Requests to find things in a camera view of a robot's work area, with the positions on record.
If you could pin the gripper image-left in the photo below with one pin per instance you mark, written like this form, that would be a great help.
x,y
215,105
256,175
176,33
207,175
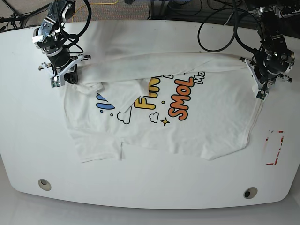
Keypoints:
x,y
62,62

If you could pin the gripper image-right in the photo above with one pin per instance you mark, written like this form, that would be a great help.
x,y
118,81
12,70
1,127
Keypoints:
x,y
262,78

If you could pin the white printed T-shirt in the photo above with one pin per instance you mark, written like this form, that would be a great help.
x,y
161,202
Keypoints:
x,y
196,104

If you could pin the red tape rectangle marking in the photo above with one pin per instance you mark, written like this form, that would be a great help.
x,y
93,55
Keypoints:
x,y
272,147

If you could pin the white power strip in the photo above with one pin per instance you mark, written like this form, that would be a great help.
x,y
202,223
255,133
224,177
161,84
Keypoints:
x,y
289,12

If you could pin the black tripod stand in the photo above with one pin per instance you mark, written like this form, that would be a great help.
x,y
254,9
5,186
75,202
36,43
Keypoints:
x,y
18,21

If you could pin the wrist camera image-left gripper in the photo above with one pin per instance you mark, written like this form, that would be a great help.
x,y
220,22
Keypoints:
x,y
57,81

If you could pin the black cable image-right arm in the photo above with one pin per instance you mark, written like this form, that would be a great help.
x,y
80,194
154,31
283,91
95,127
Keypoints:
x,y
214,31

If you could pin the right table cable grommet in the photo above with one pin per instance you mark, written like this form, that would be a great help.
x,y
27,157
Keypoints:
x,y
250,193

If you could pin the table cable grommet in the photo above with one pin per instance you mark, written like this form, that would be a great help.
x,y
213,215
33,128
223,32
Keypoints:
x,y
44,185
250,193

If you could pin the left table cable grommet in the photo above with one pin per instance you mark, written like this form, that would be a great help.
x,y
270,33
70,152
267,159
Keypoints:
x,y
44,185

